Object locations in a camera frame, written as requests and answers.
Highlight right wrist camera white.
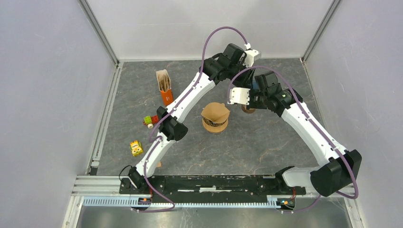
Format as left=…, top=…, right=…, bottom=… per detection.
left=228, top=87, right=250, bottom=105

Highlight red toy brick car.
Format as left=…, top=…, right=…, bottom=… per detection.
left=143, top=115, right=159, bottom=129

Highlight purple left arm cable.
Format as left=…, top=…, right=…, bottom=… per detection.
left=132, top=26, right=251, bottom=213

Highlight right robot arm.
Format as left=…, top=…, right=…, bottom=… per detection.
left=248, top=71, right=362, bottom=199

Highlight blue plastic dripper cone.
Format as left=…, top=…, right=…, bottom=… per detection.
left=251, top=79, right=259, bottom=90

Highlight slotted aluminium rail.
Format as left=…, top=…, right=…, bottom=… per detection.
left=82, top=196, right=279, bottom=209

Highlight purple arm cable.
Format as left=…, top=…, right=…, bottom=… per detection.
left=132, top=26, right=251, bottom=213
left=227, top=65, right=360, bottom=215

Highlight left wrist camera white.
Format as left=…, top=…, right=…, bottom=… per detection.
left=243, top=43, right=261, bottom=67

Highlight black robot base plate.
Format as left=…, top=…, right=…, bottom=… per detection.
left=119, top=175, right=306, bottom=204

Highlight wooden dripper ring holder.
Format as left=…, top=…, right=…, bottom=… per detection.
left=241, top=105, right=256, bottom=114

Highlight yellow green toy block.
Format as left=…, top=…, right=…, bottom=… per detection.
left=130, top=140, right=144, bottom=157

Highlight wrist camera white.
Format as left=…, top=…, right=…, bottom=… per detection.
left=243, top=43, right=261, bottom=67
left=228, top=87, right=250, bottom=105

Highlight brown paper coffee filter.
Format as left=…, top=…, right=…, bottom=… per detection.
left=201, top=102, right=230, bottom=123

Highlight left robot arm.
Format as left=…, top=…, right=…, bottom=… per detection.
left=128, top=43, right=261, bottom=194

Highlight orange coffee filter box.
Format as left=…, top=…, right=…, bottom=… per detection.
left=156, top=69, right=173, bottom=106

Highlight glass dripper with wooden collar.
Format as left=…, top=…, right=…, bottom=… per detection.
left=202, top=117, right=229, bottom=135

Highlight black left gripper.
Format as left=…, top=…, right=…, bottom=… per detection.
left=228, top=61, right=256, bottom=89

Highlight brown filters in box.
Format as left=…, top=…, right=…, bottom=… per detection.
left=158, top=74, right=171, bottom=92

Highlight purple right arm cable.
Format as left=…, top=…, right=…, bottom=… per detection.
left=227, top=65, right=360, bottom=215

